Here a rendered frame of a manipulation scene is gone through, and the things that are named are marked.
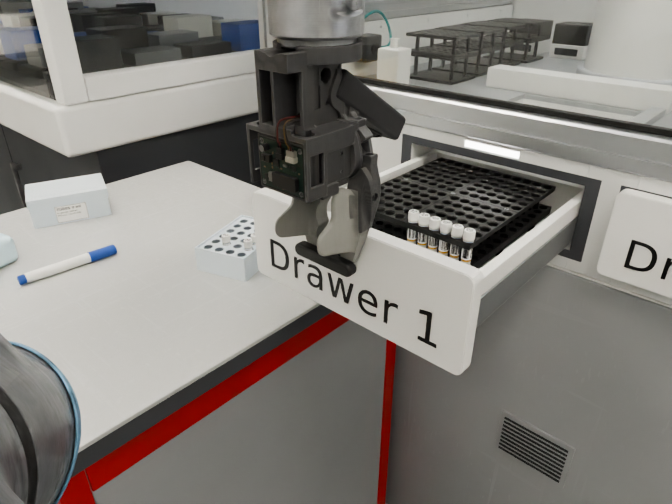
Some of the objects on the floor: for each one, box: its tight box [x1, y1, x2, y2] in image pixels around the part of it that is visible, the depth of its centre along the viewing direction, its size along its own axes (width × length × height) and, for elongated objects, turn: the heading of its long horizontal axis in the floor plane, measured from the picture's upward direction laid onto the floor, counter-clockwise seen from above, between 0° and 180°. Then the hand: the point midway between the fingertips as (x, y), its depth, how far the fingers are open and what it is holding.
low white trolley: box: [0, 161, 396, 504], centre depth 103 cm, size 58×62×76 cm
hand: (336, 252), depth 53 cm, fingers closed on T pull, 3 cm apart
